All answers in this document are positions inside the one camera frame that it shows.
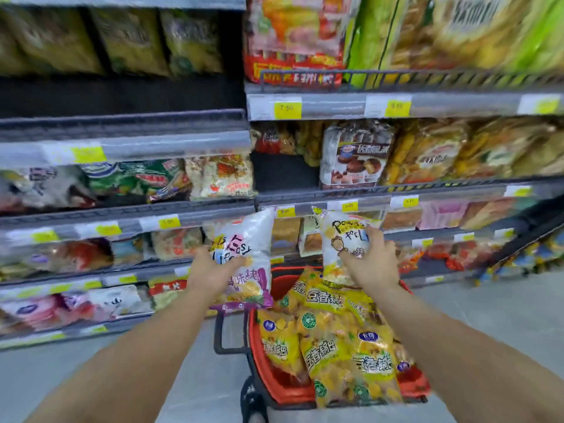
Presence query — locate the clear window pastry pack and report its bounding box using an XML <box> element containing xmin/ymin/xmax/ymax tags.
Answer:
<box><xmin>381</xmin><ymin>209</ymin><xmax>424</xmax><ymax>232</ymax></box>

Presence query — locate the pink wafer pack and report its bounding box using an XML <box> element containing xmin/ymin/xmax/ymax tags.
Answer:
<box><xmin>418</xmin><ymin>200</ymin><xmax>469</xmax><ymax>231</ymax></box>

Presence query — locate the orange bread pack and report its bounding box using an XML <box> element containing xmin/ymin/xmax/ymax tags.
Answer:
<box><xmin>460</xmin><ymin>197</ymin><xmax>519</xmax><ymax>230</ymax></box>

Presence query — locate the green shrimp print bag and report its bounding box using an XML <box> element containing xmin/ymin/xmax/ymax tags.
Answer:
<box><xmin>119</xmin><ymin>159</ymin><xmax>193</xmax><ymax>203</ymax></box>

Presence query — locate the black slipper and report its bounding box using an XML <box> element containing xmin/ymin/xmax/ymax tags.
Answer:
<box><xmin>240</xmin><ymin>376</ymin><xmax>270</xmax><ymax>423</ymax></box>

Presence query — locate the small red bag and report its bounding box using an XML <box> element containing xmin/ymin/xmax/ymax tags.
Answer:
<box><xmin>251</xmin><ymin>124</ymin><xmax>297</xmax><ymax>156</ymax></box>

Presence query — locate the red yellow multipack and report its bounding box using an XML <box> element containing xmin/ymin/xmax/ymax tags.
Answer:
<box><xmin>243</xmin><ymin>0</ymin><xmax>360</xmax><ymax>88</ymax></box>

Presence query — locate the red plastic shopping basket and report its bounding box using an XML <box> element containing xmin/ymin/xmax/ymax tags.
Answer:
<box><xmin>213</xmin><ymin>264</ymin><xmax>432</xmax><ymax>410</ymax></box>

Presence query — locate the yellow brown bread bag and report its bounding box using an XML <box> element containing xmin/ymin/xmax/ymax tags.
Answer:
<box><xmin>382</xmin><ymin>120</ymin><xmax>469</xmax><ymax>186</ymax></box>
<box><xmin>454</xmin><ymin>118</ymin><xmax>543</xmax><ymax>179</ymax></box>
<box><xmin>511</xmin><ymin>123</ymin><xmax>564</xmax><ymax>177</ymax></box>

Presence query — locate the green blue bag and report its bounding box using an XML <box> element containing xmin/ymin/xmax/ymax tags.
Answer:
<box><xmin>81</xmin><ymin>162</ymin><xmax>133</xmax><ymax>197</ymax></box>

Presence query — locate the white ink drawing bag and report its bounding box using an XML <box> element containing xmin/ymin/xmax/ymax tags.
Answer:
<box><xmin>86</xmin><ymin>284</ymin><xmax>143</xmax><ymax>321</ymax></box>

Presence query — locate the tan pastry pack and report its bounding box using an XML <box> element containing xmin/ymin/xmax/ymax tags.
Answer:
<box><xmin>271</xmin><ymin>217</ymin><xmax>304</xmax><ymax>257</ymax></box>

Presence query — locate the orange bag blue badge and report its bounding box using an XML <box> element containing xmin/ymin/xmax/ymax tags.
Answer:
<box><xmin>48</xmin><ymin>240</ymin><xmax>115</xmax><ymax>274</ymax></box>

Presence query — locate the white chips bag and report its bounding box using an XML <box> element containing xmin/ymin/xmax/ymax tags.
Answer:
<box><xmin>207</xmin><ymin>208</ymin><xmax>276</xmax><ymax>311</ymax></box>
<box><xmin>318</xmin><ymin>210</ymin><xmax>384</xmax><ymax>287</ymax></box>

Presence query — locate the green yellow bag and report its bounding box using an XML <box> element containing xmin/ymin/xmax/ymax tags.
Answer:
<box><xmin>345</xmin><ymin>0</ymin><xmax>441</xmax><ymax>80</ymax></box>
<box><xmin>422</xmin><ymin>0</ymin><xmax>564</xmax><ymax>75</ymax></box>

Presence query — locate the person's right hand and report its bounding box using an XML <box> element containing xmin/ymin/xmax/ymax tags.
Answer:
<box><xmin>338</xmin><ymin>226</ymin><xmax>402</xmax><ymax>300</ymax></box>

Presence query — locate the pale red noodle bag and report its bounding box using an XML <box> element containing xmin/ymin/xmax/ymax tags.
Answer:
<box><xmin>152</xmin><ymin>227</ymin><xmax>204</xmax><ymax>261</ymax></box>

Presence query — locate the pale prawn cracker bag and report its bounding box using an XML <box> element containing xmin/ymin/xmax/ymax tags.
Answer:
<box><xmin>184</xmin><ymin>156</ymin><xmax>221</xmax><ymax>200</ymax></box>
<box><xmin>200</xmin><ymin>153</ymin><xmax>257</xmax><ymax>199</ymax></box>

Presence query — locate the person's left hand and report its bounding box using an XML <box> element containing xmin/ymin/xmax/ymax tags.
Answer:
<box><xmin>184</xmin><ymin>246</ymin><xmax>247</xmax><ymax>304</ymax></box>

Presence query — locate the row of red orange bags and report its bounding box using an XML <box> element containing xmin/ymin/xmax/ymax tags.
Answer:
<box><xmin>393</xmin><ymin>239</ymin><xmax>488</xmax><ymax>274</ymax></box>

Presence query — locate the person's right forearm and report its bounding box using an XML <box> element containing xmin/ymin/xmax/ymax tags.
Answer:
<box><xmin>370</xmin><ymin>281</ymin><xmax>564</xmax><ymax>423</ymax></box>

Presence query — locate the white green pastry pack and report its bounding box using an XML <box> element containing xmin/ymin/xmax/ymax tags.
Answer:
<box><xmin>298</xmin><ymin>214</ymin><xmax>325</xmax><ymax>259</ymax></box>

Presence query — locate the grey store shelving unit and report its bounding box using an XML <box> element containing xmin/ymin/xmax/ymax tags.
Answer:
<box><xmin>0</xmin><ymin>0</ymin><xmax>564</xmax><ymax>351</ymax></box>

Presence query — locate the person's left forearm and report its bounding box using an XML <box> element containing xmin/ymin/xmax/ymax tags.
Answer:
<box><xmin>26</xmin><ymin>281</ymin><xmax>230</xmax><ymax>423</ymax></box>

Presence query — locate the pale bag red label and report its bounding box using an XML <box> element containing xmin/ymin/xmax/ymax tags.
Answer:
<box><xmin>147</xmin><ymin>276</ymin><xmax>191</xmax><ymax>311</ymax></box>

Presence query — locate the chocolate pie pack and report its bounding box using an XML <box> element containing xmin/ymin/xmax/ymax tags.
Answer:
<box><xmin>319</xmin><ymin>120</ymin><xmax>396</xmax><ymax>190</ymax></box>

